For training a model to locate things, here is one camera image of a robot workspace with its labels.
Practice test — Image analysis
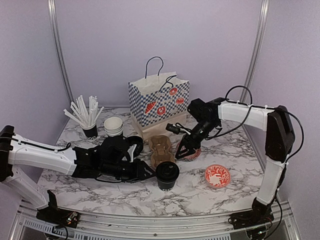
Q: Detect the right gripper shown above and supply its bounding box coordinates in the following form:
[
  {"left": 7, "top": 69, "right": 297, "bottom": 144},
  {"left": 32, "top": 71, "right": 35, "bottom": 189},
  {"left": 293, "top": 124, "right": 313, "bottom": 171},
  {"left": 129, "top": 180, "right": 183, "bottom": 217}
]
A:
[{"left": 175, "top": 118, "right": 218, "bottom": 159}]

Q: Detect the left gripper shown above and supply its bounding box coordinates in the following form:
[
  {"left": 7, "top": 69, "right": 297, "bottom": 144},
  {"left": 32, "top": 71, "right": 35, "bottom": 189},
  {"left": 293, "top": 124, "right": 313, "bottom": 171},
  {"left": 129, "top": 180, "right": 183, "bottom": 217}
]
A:
[{"left": 101, "top": 158, "right": 157, "bottom": 184}]

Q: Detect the black cup lid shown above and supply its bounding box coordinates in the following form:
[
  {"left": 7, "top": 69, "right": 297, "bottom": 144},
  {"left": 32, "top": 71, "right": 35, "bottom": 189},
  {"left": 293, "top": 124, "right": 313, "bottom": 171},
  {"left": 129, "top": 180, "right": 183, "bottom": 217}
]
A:
[{"left": 155, "top": 161, "right": 180, "bottom": 183}]

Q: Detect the black paper coffee cup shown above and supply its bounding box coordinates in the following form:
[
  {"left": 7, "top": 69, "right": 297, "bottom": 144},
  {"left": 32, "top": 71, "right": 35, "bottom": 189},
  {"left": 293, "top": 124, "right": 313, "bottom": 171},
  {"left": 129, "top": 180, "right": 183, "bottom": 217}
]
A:
[{"left": 157, "top": 179, "right": 176, "bottom": 192}]

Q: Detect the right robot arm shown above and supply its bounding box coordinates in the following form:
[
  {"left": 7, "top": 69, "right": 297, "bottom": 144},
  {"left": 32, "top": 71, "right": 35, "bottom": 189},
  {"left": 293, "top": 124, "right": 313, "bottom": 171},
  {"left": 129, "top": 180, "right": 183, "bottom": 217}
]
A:
[{"left": 165, "top": 126, "right": 265, "bottom": 216}]

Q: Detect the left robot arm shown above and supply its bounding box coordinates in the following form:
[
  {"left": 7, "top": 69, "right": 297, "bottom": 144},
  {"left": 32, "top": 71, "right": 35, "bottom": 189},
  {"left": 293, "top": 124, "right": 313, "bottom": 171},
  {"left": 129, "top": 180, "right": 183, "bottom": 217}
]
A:
[{"left": 0, "top": 125, "right": 156, "bottom": 223}]

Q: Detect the checkered paper takeout bag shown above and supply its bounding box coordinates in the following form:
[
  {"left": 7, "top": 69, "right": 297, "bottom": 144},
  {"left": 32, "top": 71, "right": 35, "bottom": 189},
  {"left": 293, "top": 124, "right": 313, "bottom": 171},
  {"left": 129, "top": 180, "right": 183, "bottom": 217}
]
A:
[{"left": 128, "top": 56, "right": 190, "bottom": 141}]

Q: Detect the red patterned bowl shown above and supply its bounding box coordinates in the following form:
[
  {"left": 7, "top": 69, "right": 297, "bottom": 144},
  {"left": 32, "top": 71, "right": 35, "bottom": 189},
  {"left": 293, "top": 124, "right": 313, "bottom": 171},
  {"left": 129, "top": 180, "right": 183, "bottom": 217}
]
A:
[{"left": 176, "top": 141, "right": 201, "bottom": 162}]

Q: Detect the cardboard cup carrier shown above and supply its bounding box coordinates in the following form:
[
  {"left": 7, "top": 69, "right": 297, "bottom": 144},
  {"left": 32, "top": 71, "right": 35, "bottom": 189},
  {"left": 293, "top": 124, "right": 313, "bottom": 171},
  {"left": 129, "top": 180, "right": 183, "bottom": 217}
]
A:
[{"left": 148, "top": 135, "right": 175, "bottom": 170}]

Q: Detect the stack of black lids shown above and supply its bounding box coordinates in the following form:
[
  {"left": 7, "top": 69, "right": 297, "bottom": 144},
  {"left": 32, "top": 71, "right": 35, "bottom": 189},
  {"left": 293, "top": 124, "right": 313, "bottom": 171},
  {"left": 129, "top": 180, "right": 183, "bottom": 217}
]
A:
[{"left": 126, "top": 136, "right": 144, "bottom": 155}]

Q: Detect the red floral bowl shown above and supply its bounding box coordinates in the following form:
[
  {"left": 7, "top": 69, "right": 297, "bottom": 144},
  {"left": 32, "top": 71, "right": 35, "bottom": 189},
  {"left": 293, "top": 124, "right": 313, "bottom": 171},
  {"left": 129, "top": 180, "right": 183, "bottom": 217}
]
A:
[{"left": 204, "top": 164, "right": 231, "bottom": 189}]

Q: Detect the stack of paper cups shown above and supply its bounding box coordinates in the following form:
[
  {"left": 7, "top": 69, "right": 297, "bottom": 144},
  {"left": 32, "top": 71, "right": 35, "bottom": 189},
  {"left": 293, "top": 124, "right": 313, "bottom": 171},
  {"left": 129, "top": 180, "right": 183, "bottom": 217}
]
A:
[{"left": 103, "top": 116, "right": 124, "bottom": 137}]

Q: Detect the black cup holding straws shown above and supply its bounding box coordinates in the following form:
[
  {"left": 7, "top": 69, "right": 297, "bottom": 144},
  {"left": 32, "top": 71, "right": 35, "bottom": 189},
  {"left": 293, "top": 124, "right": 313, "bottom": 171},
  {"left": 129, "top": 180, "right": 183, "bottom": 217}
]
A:
[{"left": 82, "top": 123, "right": 98, "bottom": 140}]

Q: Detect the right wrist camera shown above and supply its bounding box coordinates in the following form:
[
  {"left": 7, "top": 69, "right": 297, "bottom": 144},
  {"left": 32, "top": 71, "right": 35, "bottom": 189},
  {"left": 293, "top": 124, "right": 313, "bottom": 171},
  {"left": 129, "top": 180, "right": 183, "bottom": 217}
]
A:
[{"left": 165, "top": 122, "right": 191, "bottom": 135}]

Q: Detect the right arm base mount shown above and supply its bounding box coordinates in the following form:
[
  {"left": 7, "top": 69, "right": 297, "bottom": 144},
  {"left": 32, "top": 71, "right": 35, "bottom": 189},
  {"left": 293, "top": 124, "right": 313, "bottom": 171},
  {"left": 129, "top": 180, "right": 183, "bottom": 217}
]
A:
[{"left": 228, "top": 210, "right": 275, "bottom": 230}]

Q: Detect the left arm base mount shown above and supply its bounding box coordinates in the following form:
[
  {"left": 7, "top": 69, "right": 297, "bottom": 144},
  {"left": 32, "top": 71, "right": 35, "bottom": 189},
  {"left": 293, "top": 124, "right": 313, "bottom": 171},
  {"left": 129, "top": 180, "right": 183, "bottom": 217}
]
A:
[{"left": 36, "top": 190, "right": 80, "bottom": 228}]

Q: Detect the aluminium front rail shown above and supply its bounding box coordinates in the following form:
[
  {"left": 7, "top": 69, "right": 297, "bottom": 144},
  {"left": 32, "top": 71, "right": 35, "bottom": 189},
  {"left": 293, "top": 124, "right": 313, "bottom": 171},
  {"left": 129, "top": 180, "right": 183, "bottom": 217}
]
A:
[{"left": 8, "top": 200, "right": 301, "bottom": 240}]

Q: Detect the right aluminium frame post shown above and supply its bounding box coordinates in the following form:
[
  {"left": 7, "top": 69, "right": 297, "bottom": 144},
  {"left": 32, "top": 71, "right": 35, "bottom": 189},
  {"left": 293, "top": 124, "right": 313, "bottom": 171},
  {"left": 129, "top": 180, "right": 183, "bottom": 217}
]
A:
[{"left": 244, "top": 0, "right": 270, "bottom": 89}]

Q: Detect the aluminium frame post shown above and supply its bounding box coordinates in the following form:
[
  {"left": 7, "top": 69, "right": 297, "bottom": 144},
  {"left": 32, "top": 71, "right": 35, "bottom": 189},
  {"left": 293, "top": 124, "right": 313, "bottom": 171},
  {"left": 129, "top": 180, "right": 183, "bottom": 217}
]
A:
[
  {"left": 244, "top": 0, "right": 270, "bottom": 89},
  {"left": 47, "top": 0, "right": 74, "bottom": 102}
]

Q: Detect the left aluminium frame post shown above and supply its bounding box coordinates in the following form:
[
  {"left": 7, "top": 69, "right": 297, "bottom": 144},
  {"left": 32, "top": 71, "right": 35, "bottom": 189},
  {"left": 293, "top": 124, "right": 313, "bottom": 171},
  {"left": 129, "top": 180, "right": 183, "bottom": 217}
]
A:
[{"left": 47, "top": 0, "right": 74, "bottom": 102}]

